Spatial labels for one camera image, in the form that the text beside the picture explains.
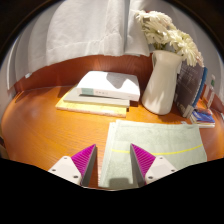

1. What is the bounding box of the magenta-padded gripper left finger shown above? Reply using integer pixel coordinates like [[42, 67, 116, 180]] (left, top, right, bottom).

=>
[[48, 143, 98, 187]]

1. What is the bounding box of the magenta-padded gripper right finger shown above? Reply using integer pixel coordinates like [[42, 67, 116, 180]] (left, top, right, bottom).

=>
[[129, 143, 178, 187]]

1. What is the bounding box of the pale green towel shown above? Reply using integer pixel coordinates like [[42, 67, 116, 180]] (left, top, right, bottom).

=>
[[98, 119, 208, 190]]

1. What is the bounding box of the yellow book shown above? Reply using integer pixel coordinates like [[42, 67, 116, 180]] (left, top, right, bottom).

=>
[[55, 98, 128, 118]]

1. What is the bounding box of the blue book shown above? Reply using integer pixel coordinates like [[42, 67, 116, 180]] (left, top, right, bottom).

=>
[[189, 108, 217, 129]]

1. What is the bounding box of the thin grey book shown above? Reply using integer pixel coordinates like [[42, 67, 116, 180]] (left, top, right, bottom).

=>
[[63, 84, 131, 108]]

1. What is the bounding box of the white ceramic vase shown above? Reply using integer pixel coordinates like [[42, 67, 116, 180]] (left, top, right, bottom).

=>
[[141, 49, 184, 116]]

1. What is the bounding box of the dark grey standing book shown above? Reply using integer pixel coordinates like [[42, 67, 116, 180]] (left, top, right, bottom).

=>
[[173, 60, 205, 118]]

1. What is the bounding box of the thick white book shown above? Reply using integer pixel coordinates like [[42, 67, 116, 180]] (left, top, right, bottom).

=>
[[76, 70, 141, 102]]

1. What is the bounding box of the white and pink flower bouquet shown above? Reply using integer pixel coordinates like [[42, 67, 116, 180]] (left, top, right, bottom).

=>
[[134, 9, 203, 68]]

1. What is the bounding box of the white curtain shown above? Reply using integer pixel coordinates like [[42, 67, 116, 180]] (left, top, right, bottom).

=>
[[6, 0, 224, 74]]

